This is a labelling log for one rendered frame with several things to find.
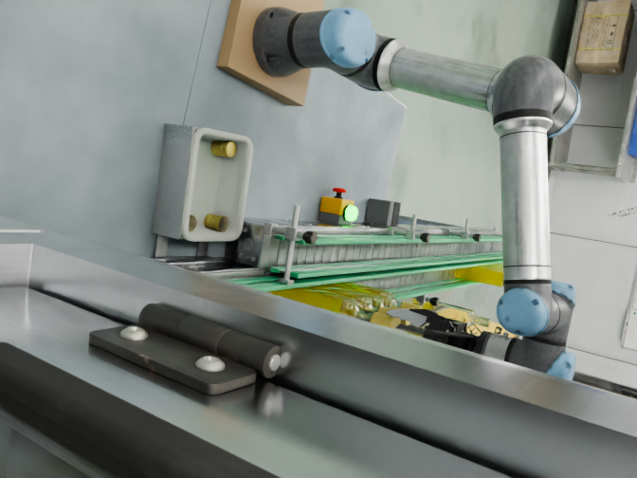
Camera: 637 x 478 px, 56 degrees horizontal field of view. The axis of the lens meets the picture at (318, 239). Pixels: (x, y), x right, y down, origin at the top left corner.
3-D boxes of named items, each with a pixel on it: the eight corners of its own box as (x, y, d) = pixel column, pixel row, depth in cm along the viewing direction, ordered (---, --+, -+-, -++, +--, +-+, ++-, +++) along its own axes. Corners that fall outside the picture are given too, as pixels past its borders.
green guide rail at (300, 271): (269, 270, 135) (298, 279, 130) (270, 266, 135) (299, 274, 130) (500, 253, 281) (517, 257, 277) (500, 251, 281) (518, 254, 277)
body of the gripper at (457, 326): (433, 350, 126) (490, 367, 120) (417, 354, 119) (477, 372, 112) (441, 314, 126) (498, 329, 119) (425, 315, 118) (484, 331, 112)
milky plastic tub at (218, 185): (152, 233, 122) (182, 241, 117) (166, 121, 120) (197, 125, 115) (211, 234, 136) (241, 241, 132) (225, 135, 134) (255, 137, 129)
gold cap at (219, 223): (226, 212, 130) (210, 210, 132) (215, 223, 128) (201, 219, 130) (231, 225, 132) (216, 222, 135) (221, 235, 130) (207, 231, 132)
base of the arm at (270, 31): (255, -1, 130) (290, -6, 124) (299, 16, 142) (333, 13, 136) (249, 70, 132) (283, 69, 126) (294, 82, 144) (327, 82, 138)
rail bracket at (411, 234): (384, 234, 180) (425, 243, 173) (388, 210, 180) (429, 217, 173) (390, 234, 184) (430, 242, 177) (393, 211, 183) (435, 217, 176)
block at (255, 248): (232, 262, 135) (257, 268, 131) (238, 220, 134) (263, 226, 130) (243, 262, 138) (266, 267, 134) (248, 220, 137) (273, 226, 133)
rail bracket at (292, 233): (256, 277, 131) (302, 289, 124) (266, 200, 129) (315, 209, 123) (264, 276, 134) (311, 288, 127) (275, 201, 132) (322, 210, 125)
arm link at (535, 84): (545, 27, 96) (555, 340, 91) (563, 51, 105) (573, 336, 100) (475, 45, 103) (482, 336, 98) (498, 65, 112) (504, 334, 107)
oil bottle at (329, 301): (268, 304, 138) (348, 329, 126) (272, 281, 137) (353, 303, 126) (282, 303, 142) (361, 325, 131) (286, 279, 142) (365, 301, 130)
